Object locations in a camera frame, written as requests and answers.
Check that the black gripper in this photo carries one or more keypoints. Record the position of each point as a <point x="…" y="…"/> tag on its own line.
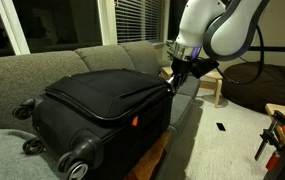
<point x="182" y="66"/>

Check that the wooden work table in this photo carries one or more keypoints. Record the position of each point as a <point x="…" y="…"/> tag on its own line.
<point x="270" y="107"/>

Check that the dark brown bean bag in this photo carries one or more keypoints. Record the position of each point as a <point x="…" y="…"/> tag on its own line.
<point x="268" y="88"/>

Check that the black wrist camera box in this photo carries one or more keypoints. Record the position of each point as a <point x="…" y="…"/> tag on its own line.
<point x="205" y="68"/>

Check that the small black flat phone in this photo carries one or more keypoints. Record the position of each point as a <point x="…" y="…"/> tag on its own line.
<point x="221" y="126"/>

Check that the white window blinds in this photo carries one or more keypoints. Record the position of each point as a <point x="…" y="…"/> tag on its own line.
<point x="135" y="20"/>

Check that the grey fabric sofa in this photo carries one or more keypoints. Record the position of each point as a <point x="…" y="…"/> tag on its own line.
<point x="15" y="80"/>

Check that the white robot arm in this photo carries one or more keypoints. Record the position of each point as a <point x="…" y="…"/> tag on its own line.
<point x="195" y="20"/>

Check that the light wooden stool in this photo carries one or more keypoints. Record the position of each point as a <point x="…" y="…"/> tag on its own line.
<point x="218" y="93"/>

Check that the black bar clamp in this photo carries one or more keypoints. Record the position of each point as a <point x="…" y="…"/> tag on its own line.
<point x="265" y="136"/>

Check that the black fabric wheeled suitcase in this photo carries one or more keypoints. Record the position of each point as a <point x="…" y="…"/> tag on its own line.
<point x="108" y="90"/>

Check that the silver main zipper pull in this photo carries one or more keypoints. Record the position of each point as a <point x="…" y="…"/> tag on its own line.
<point x="171" y="80"/>

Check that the green leafy houseplant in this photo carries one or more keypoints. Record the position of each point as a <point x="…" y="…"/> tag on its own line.
<point x="171" y="53"/>

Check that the white framed window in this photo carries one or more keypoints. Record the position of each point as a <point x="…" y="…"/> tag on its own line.
<point x="58" y="23"/>

